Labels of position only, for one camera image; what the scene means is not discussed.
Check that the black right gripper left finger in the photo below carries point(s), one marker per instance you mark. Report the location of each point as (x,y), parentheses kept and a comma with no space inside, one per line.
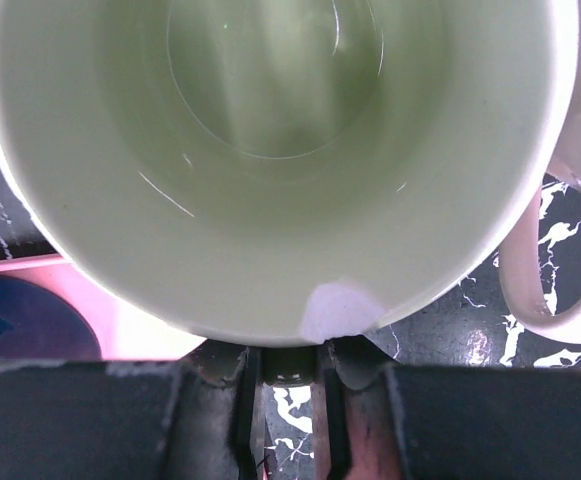
(198,417)

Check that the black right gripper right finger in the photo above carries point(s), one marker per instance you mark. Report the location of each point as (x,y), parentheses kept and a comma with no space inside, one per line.
(376,418)

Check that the light green mug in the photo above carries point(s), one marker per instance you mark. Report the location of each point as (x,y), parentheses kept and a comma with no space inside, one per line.
(280,173)

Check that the peach pink mug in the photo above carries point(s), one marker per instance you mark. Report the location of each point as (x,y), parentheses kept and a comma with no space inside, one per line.
(540,260)

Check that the dark blue mug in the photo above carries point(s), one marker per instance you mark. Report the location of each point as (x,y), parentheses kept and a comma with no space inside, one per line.
(38,324)

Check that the pink plastic tray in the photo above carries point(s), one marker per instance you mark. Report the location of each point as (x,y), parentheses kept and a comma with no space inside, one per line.
(124,332)

